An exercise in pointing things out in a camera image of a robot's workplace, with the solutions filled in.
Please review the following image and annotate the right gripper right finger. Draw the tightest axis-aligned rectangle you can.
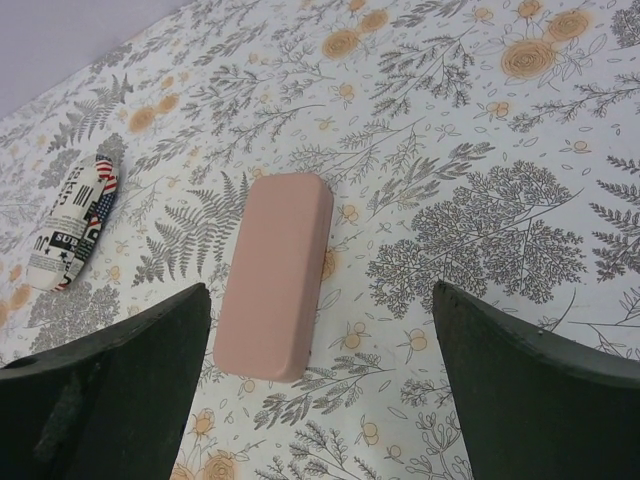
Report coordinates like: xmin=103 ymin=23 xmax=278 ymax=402
xmin=433 ymin=281 xmax=639 ymax=479

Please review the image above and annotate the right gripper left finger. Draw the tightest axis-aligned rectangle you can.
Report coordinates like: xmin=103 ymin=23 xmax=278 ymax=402
xmin=1 ymin=283 xmax=211 ymax=479

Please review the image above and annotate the pink glasses case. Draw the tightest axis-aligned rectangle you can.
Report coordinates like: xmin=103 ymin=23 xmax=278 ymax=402
xmin=213 ymin=173 xmax=333 ymax=383

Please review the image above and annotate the flag print glasses case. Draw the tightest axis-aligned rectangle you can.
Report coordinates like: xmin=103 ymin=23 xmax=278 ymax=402
xmin=27 ymin=154 xmax=119 ymax=291

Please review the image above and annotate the floral table mat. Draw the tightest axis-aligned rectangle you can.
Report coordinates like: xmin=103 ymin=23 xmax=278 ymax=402
xmin=1 ymin=1 xmax=639 ymax=479

